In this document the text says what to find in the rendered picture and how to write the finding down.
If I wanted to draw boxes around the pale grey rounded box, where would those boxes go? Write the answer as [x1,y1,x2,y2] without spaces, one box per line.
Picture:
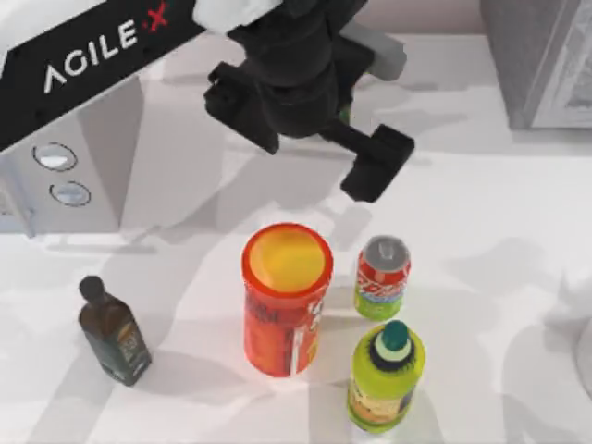
[341,20,407,82]

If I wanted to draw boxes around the red and green can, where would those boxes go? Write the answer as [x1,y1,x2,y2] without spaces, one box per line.
[353,235,413,322]

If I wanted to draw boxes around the pale microwave oven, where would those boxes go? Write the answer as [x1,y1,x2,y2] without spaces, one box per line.
[0,76,145,238]

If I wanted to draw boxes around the orange cylindrical canister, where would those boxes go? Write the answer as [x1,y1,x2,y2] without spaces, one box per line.
[240,222,335,378]

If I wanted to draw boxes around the round microwave knob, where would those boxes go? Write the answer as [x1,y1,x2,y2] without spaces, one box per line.
[31,142,79,171]
[48,180,93,208]

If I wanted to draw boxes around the yellow-green bottle green cap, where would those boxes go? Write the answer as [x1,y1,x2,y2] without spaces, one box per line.
[347,319,427,434]

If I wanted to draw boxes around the dark brown bottle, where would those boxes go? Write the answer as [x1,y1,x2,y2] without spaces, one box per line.
[78,275,154,387]

